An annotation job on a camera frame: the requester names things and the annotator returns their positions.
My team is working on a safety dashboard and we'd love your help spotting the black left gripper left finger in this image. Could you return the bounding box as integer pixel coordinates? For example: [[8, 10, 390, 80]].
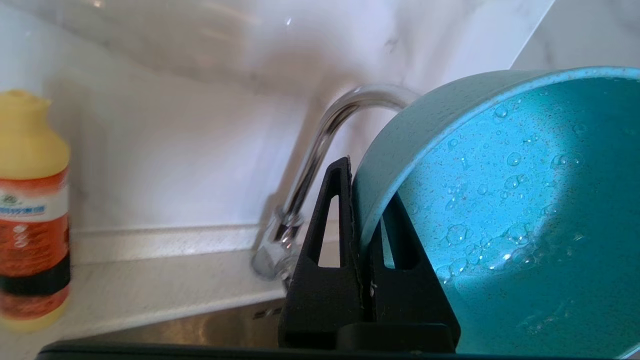
[[278, 156, 371, 350]]

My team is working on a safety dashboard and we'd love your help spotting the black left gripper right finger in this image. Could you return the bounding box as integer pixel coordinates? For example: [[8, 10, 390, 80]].
[[364, 192, 462, 354]]

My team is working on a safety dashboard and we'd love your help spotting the chrome faucet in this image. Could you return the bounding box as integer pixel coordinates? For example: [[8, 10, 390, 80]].
[[249, 82, 422, 294]]

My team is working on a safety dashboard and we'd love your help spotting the teal bowl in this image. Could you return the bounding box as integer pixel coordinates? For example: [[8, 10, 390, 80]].
[[351, 66, 640, 359]]

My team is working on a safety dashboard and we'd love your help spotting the orange dish soap bottle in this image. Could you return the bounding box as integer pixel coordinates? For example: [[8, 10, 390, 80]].
[[0, 89, 72, 334]]

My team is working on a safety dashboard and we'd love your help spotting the stainless steel sink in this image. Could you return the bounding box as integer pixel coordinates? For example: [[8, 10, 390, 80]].
[[75, 295, 287, 349]]

